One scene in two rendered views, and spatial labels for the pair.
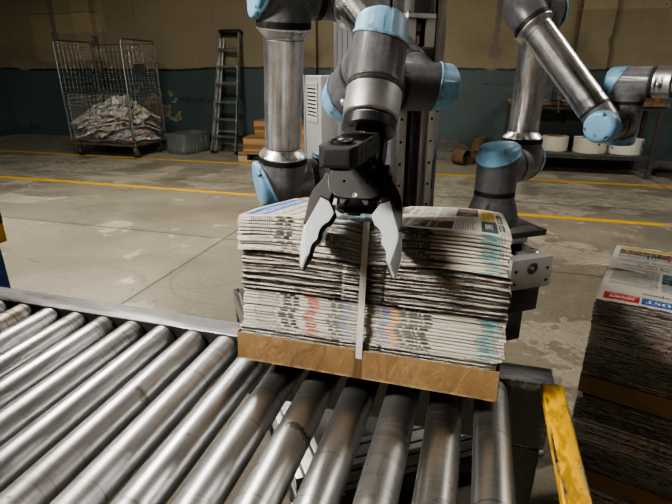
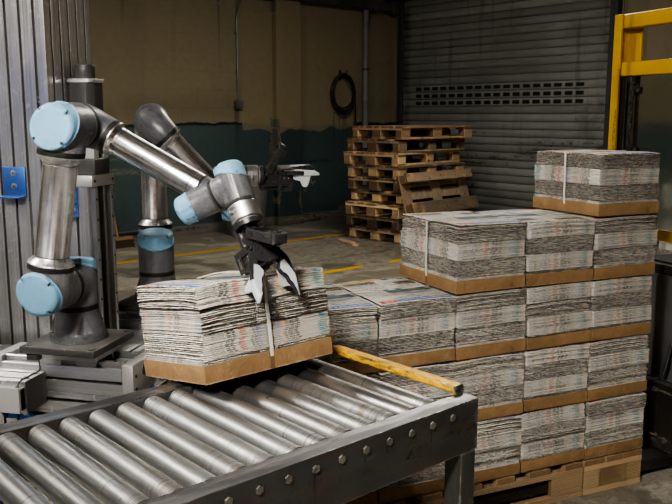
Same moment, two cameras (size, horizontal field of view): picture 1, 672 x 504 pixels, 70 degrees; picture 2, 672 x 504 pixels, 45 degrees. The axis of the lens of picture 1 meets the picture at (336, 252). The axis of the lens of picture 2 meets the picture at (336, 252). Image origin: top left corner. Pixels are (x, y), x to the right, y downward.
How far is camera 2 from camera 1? 1.57 m
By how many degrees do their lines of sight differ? 56
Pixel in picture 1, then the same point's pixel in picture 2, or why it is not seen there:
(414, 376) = (298, 354)
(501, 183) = (168, 262)
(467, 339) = (315, 324)
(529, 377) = not seen: hidden behind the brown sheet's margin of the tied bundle
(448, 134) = not seen: outside the picture
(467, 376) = (319, 344)
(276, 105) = (62, 219)
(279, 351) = (231, 369)
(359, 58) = (239, 188)
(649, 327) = not seen: hidden behind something
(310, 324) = (242, 346)
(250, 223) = (202, 292)
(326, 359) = (256, 363)
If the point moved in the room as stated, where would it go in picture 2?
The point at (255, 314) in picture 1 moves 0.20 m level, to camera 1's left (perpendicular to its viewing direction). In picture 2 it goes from (211, 351) to (146, 375)
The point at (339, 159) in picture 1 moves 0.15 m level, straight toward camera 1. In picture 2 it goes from (282, 239) to (338, 245)
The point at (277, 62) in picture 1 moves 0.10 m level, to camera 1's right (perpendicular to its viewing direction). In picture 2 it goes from (66, 184) to (98, 181)
